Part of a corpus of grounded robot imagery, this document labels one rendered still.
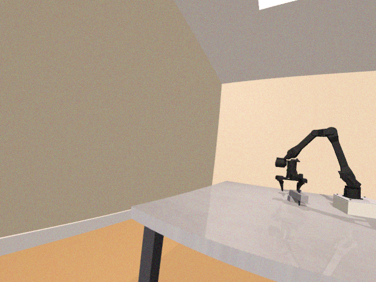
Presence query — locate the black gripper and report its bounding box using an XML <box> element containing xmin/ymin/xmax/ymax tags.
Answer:
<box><xmin>275</xmin><ymin>168</ymin><xmax>308</xmax><ymax>192</ymax></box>

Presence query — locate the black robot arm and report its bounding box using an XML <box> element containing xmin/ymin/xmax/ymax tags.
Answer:
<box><xmin>275</xmin><ymin>127</ymin><xmax>362</xmax><ymax>200</ymax></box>

